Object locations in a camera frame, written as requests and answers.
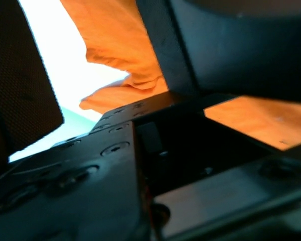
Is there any orange t shirt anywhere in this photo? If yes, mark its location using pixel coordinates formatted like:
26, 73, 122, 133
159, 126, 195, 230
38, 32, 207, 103
62, 1, 301, 150

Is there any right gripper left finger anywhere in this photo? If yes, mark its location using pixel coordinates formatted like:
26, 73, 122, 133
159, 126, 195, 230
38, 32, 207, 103
0, 1, 64, 174

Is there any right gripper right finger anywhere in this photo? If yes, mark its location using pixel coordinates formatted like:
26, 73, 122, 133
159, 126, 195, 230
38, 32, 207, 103
136, 1, 301, 102

